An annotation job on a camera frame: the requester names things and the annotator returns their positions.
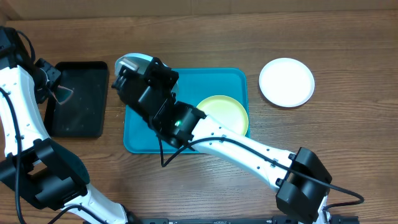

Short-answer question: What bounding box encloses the yellow-green plate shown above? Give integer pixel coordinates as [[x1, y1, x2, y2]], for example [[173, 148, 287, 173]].
[[197, 95, 249, 136]]

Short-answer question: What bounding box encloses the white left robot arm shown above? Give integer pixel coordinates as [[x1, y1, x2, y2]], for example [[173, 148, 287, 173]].
[[1, 27, 136, 223]]

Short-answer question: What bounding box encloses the white plate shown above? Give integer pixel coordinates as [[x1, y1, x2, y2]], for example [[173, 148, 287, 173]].
[[259, 58, 315, 108]]

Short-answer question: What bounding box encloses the brown cardboard backdrop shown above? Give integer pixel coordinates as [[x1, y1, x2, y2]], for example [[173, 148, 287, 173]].
[[1, 0, 397, 20]]

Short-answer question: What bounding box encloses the teal plastic tray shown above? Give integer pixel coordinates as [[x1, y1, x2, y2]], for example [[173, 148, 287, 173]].
[[123, 67, 249, 154]]

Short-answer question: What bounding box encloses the light blue plate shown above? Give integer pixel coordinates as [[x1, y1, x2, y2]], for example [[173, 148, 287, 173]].
[[112, 53, 179, 102]]

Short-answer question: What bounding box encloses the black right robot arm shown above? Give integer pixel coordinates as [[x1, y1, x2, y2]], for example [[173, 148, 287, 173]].
[[112, 55, 332, 223]]

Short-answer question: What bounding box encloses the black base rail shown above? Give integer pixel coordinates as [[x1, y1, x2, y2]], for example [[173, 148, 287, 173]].
[[141, 215, 360, 224]]

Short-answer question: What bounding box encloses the black water tray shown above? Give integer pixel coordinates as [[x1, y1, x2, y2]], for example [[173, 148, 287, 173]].
[[44, 61, 109, 138]]

